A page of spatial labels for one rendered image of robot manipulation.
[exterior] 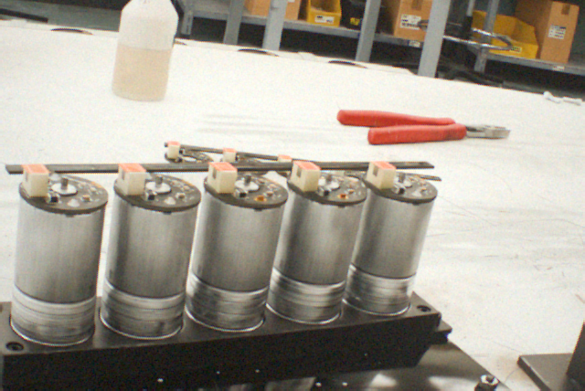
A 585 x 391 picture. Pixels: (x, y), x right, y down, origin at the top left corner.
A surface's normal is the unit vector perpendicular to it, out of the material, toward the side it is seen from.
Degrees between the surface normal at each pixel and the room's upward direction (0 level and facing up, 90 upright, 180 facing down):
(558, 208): 0
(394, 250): 90
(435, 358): 0
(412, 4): 94
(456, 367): 0
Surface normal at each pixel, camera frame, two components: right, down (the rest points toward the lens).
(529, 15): -0.94, -0.05
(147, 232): -0.06, 0.32
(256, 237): 0.44, 0.36
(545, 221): 0.18, -0.93
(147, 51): 0.20, 0.36
